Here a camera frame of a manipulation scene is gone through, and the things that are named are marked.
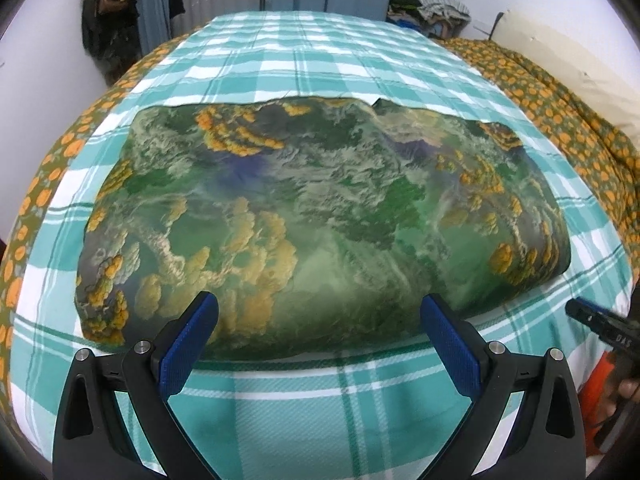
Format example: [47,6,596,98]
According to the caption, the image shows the coats on standing rack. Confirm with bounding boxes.
[81,0,141,86]

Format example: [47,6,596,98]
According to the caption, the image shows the right hand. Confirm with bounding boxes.
[598,375,639,422]

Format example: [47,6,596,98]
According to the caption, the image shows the orange floral green quilt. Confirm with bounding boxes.
[1,37,639,424]

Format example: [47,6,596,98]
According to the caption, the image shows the teal plaid bed sheet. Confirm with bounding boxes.
[1,12,632,479]

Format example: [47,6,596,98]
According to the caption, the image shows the green landscape print jacket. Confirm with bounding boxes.
[75,96,570,361]

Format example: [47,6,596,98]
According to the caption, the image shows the blue curtain left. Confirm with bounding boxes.
[137,0,170,55]

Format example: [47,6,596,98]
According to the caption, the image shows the orange fleece blanket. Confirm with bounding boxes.
[578,351,616,457]

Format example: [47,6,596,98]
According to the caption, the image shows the clothes pile on chair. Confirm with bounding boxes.
[386,0,472,39]

